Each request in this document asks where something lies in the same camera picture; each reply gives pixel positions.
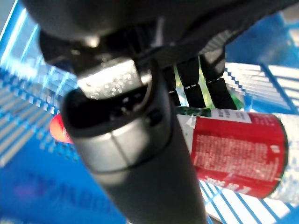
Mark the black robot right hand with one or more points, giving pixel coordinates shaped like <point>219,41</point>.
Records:
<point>140,151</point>

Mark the blue plastic shopping basket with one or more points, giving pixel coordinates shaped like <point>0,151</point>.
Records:
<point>35,175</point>

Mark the small bottles in basket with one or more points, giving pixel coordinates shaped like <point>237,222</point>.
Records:
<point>238,102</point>

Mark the water bottle red label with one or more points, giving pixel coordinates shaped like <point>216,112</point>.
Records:
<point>233,151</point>

